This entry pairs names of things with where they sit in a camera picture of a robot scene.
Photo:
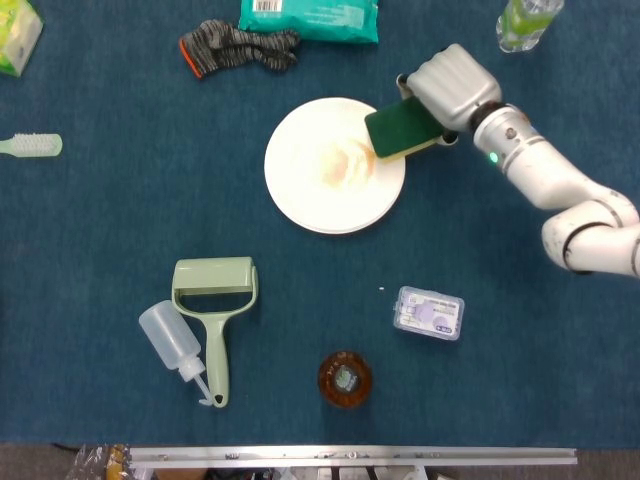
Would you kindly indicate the aluminium frame rail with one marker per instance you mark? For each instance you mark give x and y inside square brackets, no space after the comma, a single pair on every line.
[350,456]

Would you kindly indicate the pale green brush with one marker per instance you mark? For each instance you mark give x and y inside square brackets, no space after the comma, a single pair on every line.
[32,144]

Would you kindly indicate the teal wet wipes pack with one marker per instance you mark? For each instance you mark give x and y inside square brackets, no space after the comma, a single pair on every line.
[310,22]

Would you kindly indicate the orange round tape dispenser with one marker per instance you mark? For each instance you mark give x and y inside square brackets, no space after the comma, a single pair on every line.
[345,380]

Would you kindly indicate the pale green lint roller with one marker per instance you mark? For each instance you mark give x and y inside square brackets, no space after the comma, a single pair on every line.
[215,272]

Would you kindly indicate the yellow green tissue pack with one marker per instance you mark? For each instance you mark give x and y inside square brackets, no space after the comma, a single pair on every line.
[17,35]

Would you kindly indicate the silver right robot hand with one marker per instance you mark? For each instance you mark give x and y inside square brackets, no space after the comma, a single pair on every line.
[457,82]

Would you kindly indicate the clear green drink bottle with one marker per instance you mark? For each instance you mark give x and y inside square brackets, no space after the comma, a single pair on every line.
[522,25]

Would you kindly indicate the white round plate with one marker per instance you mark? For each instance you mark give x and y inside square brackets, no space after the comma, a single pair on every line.
[310,200]

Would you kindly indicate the grey striped knit glove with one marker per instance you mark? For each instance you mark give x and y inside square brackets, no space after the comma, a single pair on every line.
[235,45]

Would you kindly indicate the clear box purple label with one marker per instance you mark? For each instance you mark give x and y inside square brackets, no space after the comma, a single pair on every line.
[429,315]

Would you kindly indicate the crinkled clear plastic bag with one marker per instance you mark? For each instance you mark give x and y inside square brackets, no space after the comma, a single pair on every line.
[97,462]

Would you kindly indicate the green yellow sponge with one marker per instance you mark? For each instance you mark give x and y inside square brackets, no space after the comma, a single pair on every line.
[400,127]

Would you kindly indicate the teal felt table cloth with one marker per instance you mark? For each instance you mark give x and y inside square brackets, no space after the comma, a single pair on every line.
[100,225]

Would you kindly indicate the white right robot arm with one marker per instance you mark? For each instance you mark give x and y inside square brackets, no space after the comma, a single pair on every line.
[550,175]

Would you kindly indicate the translucent squeeze bottle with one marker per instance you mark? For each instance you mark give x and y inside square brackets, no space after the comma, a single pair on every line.
[167,335]

